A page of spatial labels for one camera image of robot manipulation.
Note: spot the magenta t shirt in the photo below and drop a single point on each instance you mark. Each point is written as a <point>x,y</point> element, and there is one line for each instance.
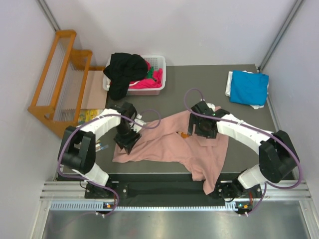
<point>148,83</point>

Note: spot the white plastic laundry basket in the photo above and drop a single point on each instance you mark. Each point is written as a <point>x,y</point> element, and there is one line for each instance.
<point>155,61</point>

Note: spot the orange wooden rack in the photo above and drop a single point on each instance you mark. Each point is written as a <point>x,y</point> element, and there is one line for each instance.
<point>69,84</point>

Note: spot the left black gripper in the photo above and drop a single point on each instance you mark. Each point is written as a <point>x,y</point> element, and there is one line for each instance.
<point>127,139</point>

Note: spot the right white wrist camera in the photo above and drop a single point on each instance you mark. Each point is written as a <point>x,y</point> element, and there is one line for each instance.
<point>211,106</point>

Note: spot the green t shirt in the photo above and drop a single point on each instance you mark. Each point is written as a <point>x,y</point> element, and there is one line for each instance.
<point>150,73</point>

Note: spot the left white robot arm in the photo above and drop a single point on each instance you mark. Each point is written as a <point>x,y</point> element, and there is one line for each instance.
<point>78,146</point>

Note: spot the bundle of marker pens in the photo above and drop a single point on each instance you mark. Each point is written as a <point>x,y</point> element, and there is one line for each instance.
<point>99,146</point>

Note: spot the blue folded t shirt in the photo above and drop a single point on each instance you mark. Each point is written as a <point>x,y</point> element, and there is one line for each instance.
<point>249,87</point>

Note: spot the black t shirt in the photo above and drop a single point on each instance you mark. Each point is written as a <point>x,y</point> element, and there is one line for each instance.
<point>123,69</point>

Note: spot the white folded t shirt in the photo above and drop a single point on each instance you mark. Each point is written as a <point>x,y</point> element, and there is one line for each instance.
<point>229,84</point>

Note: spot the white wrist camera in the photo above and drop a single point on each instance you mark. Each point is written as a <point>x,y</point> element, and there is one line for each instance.
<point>138,123</point>
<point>211,106</point>

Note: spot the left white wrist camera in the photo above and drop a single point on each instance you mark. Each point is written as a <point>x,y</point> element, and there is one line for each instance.
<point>138,123</point>

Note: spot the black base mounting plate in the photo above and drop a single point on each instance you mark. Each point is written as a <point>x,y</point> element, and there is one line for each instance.
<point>175,189</point>

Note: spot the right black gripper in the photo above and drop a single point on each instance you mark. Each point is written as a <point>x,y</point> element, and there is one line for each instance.
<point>209,134</point>

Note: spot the pink t shirt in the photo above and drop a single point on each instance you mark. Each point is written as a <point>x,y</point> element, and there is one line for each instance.
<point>166,141</point>

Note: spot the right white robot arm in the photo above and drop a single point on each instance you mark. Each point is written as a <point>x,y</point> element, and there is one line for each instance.
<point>277,155</point>

